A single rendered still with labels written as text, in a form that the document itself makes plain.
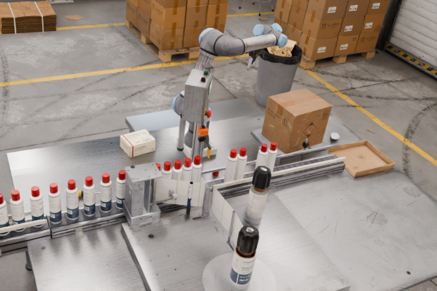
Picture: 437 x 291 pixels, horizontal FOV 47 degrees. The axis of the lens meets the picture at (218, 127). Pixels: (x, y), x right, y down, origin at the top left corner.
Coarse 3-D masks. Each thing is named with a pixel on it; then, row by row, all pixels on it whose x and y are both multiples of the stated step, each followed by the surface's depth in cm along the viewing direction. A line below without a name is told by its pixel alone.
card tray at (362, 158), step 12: (348, 144) 310; (360, 144) 315; (372, 144) 312; (348, 156) 304; (360, 156) 306; (372, 156) 307; (384, 156) 304; (348, 168) 293; (360, 168) 294; (372, 168) 289; (384, 168) 295
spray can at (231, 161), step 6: (234, 150) 250; (228, 156) 252; (234, 156) 250; (228, 162) 252; (234, 162) 251; (228, 168) 253; (234, 168) 253; (228, 174) 255; (234, 174) 256; (228, 180) 257
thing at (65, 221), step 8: (312, 160) 287; (320, 160) 288; (280, 168) 277; (288, 168) 278; (312, 168) 280; (320, 168) 282; (248, 176) 267; (280, 176) 271; (240, 184) 260; (96, 208) 233; (112, 208) 234; (48, 216) 224; (64, 216) 226; (80, 216) 227; (96, 216) 228; (104, 216) 229; (56, 224) 221; (64, 224) 221
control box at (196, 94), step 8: (192, 72) 231; (200, 72) 232; (208, 72) 233; (192, 80) 224; (208, 80) 226; (192, 88) 221; (200, 88) 220; (208, 88) 226; (184, 96) 223; (192, 96) 223; (200, 96) 222; (184, 104) 225; (192, 104) 225; (200, 104) 224; (208, 104) 239; (184, 112) 228; (192, 112) 227; (200, 112) 226; (184, 120) 230; (192, 120) 229; (200, 120) 229
